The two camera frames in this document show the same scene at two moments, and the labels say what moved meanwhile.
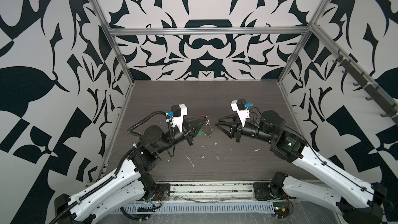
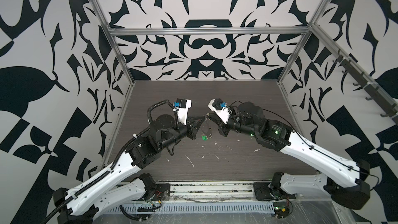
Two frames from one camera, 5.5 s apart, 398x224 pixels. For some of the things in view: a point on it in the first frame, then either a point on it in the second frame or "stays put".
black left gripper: [195, 121] stays put
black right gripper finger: [228, 119] → [213, 115]
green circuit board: [281, 209] stays put
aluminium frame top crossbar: [117, 31] stays put
